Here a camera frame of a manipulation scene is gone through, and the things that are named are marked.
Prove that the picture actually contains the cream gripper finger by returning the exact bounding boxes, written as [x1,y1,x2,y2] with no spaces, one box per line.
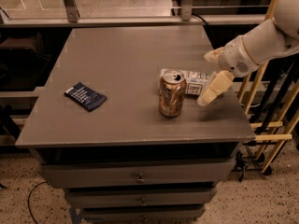
[197,70,234,106]
[204,47,223,63]

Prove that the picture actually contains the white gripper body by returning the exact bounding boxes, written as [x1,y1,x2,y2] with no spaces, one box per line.
[219,35,259,77]

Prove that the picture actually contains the clear plastic water bottle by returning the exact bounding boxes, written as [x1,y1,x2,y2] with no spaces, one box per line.
[160,68,209,95]

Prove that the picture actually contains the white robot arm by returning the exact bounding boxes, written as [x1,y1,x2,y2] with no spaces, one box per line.
[197,0,299,106]

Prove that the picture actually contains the orange soda can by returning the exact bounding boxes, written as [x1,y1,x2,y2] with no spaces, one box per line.
[159,69,187,118]

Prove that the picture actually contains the grey drawer cabinet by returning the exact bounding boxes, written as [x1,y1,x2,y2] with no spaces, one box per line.
[17,25,254,223]

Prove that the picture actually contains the top drawer brass knob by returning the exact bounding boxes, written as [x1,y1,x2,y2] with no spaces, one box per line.
[135,173,146,184]

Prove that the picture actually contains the drawer brass knob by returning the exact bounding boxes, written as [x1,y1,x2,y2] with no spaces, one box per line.
[135,173,146,184]
[140,198,148,206]

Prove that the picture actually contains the dark blue snack packet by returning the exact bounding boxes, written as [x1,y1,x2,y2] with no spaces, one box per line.
[64,82,107,112]

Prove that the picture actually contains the middle drawer brass knob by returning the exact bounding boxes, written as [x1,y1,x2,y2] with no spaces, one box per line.
[140,198,148,206]

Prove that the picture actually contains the black cable behind table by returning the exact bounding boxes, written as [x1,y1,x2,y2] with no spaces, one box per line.
[192,13,223,53]

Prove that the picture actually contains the metal railing frame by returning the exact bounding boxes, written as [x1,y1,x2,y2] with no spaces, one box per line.
[0,0,273,27]

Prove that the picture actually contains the black floor cable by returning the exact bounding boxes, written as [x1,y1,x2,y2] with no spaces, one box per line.
[27,180,49,224]

